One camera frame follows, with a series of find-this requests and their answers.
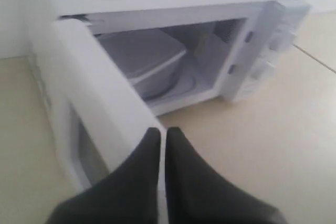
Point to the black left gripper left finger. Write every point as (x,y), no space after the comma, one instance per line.
(127,195)

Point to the translucent plastic food container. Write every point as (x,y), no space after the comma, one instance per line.
(150,59)

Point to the white microwave oven body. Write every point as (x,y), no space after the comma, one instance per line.
(235,43)

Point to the white microwave door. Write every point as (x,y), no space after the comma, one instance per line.
(83,86)

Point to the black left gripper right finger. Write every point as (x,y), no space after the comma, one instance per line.
(196,193)

